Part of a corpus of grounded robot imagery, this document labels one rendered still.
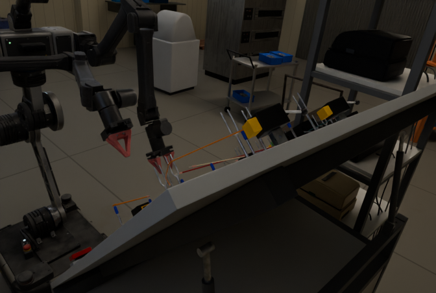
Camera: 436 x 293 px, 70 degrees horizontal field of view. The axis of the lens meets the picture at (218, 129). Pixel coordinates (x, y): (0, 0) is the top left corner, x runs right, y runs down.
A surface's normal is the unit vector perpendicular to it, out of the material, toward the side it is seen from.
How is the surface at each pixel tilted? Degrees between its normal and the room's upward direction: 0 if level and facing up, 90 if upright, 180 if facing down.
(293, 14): 90
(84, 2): 90
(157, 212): 90
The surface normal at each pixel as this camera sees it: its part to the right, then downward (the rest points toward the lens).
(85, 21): 0.74, 0.35
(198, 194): 0.49, -0.44
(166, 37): -0.59, 0.12
